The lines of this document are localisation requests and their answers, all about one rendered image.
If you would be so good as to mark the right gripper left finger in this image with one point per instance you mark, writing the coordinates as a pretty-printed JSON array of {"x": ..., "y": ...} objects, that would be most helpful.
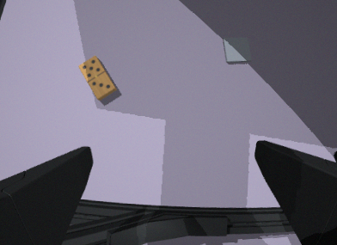
[{"x": 37, "y": 205}]

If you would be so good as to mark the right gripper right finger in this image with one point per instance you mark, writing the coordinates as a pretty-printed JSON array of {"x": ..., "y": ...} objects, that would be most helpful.
[{"x": 305, "y": 187}]

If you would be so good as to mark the tan domino tile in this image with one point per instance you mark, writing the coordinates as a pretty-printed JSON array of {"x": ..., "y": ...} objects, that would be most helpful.
[{"x": 97, "y": 78}]

